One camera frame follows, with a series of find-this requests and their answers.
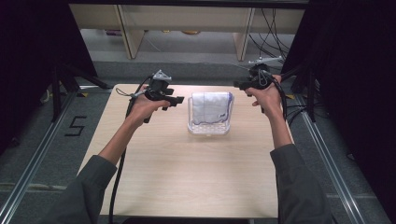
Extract white plastic drain rack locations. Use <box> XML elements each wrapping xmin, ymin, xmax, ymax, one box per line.
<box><xmin>186</xmin><ymin>91</ymin><xmax>235</xmax><ymax>136</ymax></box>

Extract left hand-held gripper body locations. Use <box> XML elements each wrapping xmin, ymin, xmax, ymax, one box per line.
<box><xmin>134</xmin><ymin>69</ymin><xmax>176</xmax><ymax>103</ymax></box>

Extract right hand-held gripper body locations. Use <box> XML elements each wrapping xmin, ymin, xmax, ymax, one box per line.
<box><xmin>247</xmin><ymin>55</ymin><xmax>284</xmax><ymax>91</ymax></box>

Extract metal floor rail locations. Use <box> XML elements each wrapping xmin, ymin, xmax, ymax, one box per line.
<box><xmin>0</xmin><ymin>90</ymin><xmax>79</xmax><ymax>224</ymax></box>
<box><xmin>294</xmin><ymin>92</ymin><xmax>372</xmax><ymax>224</ymax></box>

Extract bundle of black cables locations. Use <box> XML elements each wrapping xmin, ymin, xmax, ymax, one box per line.
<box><xmin>247</xmin><ymin>7</ymin><xmax>294</xmax><ymax>60</ymax></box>

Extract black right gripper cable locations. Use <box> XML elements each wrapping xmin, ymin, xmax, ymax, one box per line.
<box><xmin>262</xmin><ymin>70</ymin><xmax>289</xmax><ymax>121</ymax></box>

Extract thin lanyard cord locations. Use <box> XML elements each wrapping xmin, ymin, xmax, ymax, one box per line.
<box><xmin>115</xmin><ymin>87</ymin><xmax>136</xmax><ymax>98</ymax></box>

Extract person's left hand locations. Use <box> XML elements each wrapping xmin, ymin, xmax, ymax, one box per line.
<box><xmin>125</xmin><ymin>85</ymin><xmax>172</xmax><ymax>126</ymax></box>

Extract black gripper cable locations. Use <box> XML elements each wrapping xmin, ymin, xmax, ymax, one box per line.
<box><xmin>262</xmin><ymin>70</ymin><xmax>289</xmax><ymax>121</ymax></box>
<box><xmin>107</xmin><ymin>74</ymin><xmax>154</xmax><ymax>224</ymax></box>

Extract dark curtain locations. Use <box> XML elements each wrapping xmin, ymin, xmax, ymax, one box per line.
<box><xmin>281</xmin><ymin>0</ymin><xmax>396</xmax><ymax>216</ymax></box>
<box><xmin>0</xmin><ymin>0</ymin><xmax>99</xmax><ymax>157</ymax></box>

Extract beige wooden shelf unit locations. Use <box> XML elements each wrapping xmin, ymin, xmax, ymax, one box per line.
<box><xmin>68</xmin><ymin>4</ymin><xmax>306</xmax><ymax>62</ymax></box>

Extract person's right hand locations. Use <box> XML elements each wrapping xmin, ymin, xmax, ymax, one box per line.
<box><xmin>245</xmin><ymin>74</ymin><xmax>285</xmax><ymax>119</ymax></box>

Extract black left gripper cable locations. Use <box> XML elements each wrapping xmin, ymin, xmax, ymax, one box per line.
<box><xmin>107</xmin><ymin>74</ymin><xmax>154</xmax><ymax>224</ymax></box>

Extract white cloth with purple trim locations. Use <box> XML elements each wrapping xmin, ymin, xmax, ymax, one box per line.
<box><xmin>190</xmin><ymin>91</ymin><xmax>234</xmax><ymax>126</ymax></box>

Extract black metal stand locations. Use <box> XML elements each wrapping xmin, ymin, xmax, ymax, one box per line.
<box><xmin>279</xmin><ymin>61</ymin><xmax>318</xmax><ymax>123</ymax></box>
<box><xmin>50</xmin><ymin>63</ymin><xmax>114</xmax><ymax>123</ymax></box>

